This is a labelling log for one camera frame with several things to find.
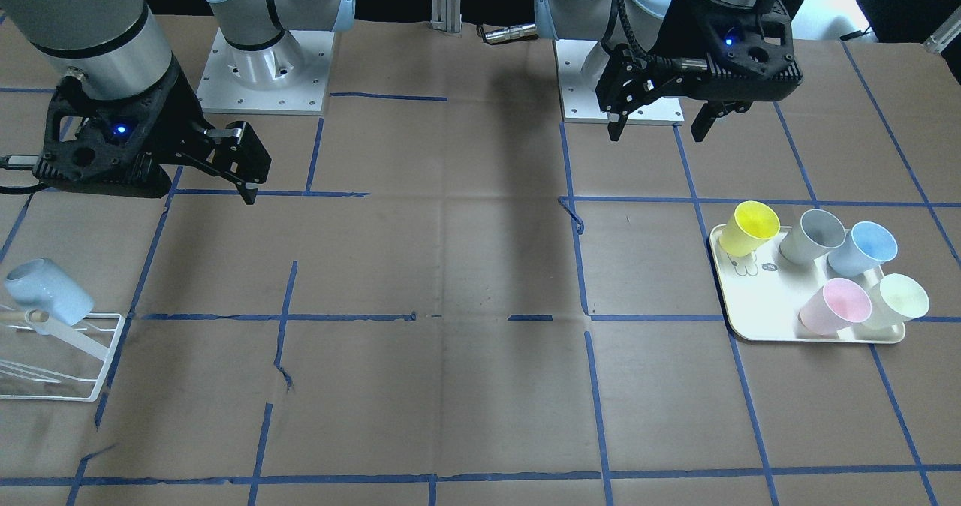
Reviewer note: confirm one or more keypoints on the pale green cup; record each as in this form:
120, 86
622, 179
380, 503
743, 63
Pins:
895, 299

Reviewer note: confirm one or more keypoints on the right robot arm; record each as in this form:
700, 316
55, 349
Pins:
120, 49

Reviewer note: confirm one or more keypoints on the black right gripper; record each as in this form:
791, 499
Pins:
174, 112

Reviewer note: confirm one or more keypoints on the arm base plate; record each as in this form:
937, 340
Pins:
290, 78
579, 64

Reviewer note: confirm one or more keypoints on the yellow cup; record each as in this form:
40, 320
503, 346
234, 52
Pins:
751, 225

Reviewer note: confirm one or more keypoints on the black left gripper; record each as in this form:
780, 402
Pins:
673, 34

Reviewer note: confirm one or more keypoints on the pink cup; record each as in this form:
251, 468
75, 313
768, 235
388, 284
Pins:
839, 304

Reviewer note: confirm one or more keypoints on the cream plastic tray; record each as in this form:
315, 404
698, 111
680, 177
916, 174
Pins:
762, 295

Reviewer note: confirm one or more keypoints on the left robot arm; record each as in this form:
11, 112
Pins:
589, 20

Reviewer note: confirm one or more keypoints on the white wire cup rack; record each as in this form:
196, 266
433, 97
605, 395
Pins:
44, 368

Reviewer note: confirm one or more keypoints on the grey cup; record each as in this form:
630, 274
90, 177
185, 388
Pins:
816, 233

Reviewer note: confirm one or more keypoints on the light blue cup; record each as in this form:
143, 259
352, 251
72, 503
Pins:
43, 285

